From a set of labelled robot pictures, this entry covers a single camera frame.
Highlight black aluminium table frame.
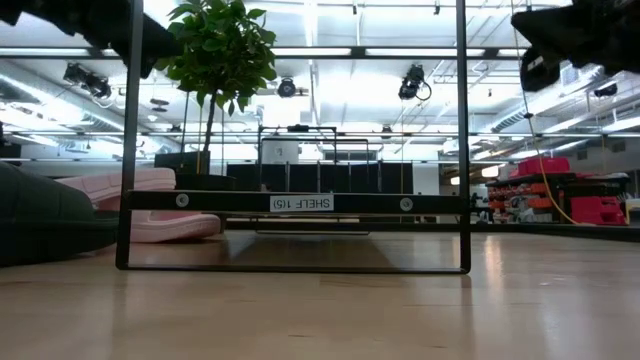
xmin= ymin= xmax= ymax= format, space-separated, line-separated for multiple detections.
xmin=219 ymin=215 xmax=640 ymax=244

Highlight yellow hanging cable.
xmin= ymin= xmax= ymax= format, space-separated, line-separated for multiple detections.
xmin=509 ymin=0 xmax=581 ymax=226

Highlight round black spotlight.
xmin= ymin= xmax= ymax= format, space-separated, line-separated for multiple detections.
xmin=276 ymin=76 xmax=298 ymax=99

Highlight black cabinet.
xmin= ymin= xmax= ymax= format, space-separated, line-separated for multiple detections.
xmin=153 ymin=151 xmax=211 ymax=176

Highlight black rack with orange bins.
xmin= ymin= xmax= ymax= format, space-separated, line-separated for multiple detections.
xmin=487 ymin=172 xmax=632 ymax=226

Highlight black partition panels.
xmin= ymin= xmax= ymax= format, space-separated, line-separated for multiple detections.
xmin=227 ymin=162 xmax=415 ymax=195

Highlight wooden shelf with black frame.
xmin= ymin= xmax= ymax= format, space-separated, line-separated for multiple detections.
xmin=114 ymin=0 xmax=473 ymax=275

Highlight large red storage bin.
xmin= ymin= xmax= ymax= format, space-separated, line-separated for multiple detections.
xmin=569 ymin=195 xmax=628 ymax=227

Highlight black camera with cable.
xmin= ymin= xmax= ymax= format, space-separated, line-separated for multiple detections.
xmin=397 ymin=63 xmax=433 ymax=102

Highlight white box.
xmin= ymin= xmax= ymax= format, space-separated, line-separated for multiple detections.
xmin=261 ymin=138 xmax=301 ymax=166

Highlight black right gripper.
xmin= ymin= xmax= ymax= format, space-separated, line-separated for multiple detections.
xmin=510 ymin=0 xmax=640 ymax=95

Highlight black foam slide sandal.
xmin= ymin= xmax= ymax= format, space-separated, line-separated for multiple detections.
xmin=0 ymin=160 xmax=120 ymax=269

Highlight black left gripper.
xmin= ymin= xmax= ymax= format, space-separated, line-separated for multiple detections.
xmin=22 ymin=0 xmax=184 ymax=80

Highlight green potted plant black pot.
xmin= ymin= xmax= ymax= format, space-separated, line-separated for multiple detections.
xmin=152 ymin=0 xmax=279 ymax=235

